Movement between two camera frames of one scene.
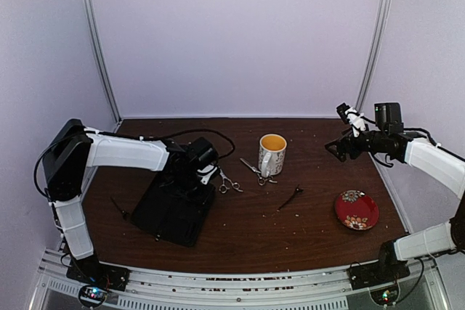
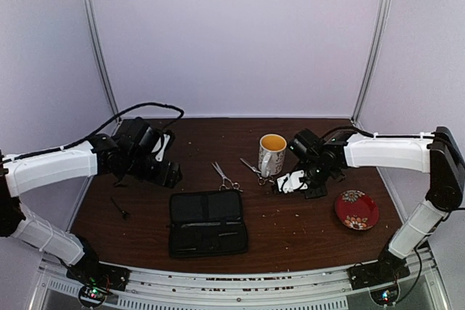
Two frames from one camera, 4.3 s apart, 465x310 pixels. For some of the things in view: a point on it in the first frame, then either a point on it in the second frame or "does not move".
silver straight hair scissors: (224, 188) does not move
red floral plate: (356, 210) does not move
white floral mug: (272, 154) does not move
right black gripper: (347, 138) -> (320, 191)
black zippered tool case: (172, 211) -> (206, 223)
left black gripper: (180, 191) -> (166, 176)
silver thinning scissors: (261, 181) does not move
